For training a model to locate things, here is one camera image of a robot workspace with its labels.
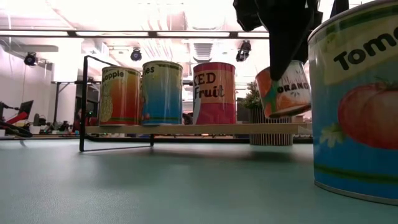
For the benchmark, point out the black overhead frame bar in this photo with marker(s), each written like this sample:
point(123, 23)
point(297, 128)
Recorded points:
point(152, 34)

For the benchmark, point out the person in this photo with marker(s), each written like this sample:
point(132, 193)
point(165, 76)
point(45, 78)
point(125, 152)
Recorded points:
point(187, 119)
point(84, 119)

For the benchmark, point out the black background table frame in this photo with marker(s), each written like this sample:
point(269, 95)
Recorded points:
point(57, 99)

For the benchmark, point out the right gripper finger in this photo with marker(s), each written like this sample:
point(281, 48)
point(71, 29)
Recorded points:
point(283, 53)
point(306, 46)

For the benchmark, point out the white and orange Oranges can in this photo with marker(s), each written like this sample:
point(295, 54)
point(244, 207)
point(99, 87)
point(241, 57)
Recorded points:
point(286, 96)

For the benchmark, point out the dark background monitor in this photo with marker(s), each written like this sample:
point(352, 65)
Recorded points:
point(242, 112)

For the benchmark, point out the blue Tomato tin can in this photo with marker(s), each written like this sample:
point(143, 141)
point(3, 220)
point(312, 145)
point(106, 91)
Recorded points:
point(357, 124)

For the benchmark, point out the green table mat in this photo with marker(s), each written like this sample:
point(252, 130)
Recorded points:
point(155, 186)

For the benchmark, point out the potted plant in ribbed pot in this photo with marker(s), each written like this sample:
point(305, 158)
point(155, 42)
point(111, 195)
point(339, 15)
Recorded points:
point(270, 133)

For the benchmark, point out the wooden shelf with black frame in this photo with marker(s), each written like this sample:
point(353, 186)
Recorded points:
point(217, 129)

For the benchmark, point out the black laptop screen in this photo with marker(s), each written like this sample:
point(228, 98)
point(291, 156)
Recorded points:
point(26, 107)

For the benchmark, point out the black metal table frame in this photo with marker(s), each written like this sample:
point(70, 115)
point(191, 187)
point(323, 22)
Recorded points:
point(224, 140)

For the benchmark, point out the cardboard box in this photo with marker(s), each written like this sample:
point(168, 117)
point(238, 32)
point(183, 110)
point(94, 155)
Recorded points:
point(299, 119)

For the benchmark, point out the blue Cherries tin can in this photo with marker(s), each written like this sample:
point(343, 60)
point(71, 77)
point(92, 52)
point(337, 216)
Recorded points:
point(162, 96)

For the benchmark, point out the red and black background robot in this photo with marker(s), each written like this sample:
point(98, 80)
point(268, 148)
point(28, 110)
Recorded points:
point(15, 119)

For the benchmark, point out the black rig post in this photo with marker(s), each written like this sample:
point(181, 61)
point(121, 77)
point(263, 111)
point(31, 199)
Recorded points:
point(339, 7)

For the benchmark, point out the black ceiling spotlight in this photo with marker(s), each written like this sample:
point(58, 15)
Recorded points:
point(30, 59)
point(136, 55)
point(244, 51)

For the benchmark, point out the orange Pineapple tin can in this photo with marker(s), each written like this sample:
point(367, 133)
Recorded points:
point(119, 96)

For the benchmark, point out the red Mixed Fruit tin can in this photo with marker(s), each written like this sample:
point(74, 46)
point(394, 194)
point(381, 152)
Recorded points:
point(214, 99)

